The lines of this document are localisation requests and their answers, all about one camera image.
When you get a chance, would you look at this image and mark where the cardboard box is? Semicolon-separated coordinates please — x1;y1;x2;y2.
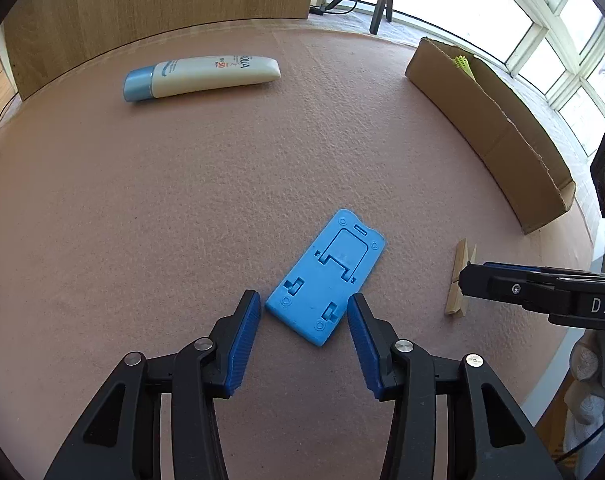
405;36;577;235

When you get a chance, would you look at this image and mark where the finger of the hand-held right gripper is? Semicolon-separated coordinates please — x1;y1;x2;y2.
459;265;581;313
484;261;605;285

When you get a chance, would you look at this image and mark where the wooden clothespin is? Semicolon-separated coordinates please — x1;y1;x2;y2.
445;239;478;317

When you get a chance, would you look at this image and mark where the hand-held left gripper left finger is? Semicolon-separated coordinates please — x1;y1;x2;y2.
45;289;262;480

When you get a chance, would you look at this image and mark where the white sunscreen tube blue cap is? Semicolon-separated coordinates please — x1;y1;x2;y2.
123;55;282;103

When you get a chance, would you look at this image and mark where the yellow shuttlecock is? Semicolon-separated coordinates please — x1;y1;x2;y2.
450;54;476;81

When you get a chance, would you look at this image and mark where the white checked cloth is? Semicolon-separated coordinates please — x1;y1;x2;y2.
307;2;603;261

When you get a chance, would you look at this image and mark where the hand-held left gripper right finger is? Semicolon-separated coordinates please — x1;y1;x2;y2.
347;293;563;480

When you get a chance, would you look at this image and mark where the blue plastic phone stand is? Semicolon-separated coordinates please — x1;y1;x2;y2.
265;208;387;347

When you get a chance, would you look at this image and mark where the light oak wooden board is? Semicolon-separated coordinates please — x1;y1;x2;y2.
2;0;319;102

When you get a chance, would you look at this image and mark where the person's right hand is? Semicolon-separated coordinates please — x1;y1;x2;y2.
565;330;605;461

